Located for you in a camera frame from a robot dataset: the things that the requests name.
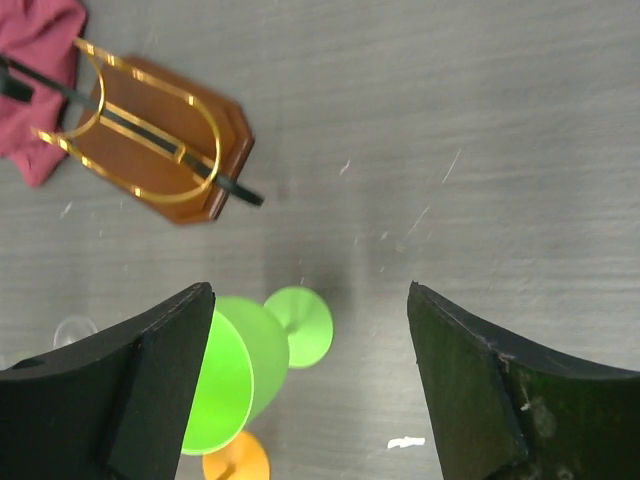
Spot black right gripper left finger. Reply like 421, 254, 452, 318
1, 282, 215, 479

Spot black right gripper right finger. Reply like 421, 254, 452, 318
407, 283, 639, 479

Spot clear wine glass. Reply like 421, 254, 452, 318
52, 315, 98, 349

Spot green plastic wine glass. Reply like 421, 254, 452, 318
181, 286, 334, 456

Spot orange plastic wine glass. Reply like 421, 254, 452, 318
202, 431, 271, 480

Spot maroon cloth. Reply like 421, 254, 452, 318
1, 0, 87, 187

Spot gold wire wine glass rack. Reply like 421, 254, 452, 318
1, 38, 264, 224

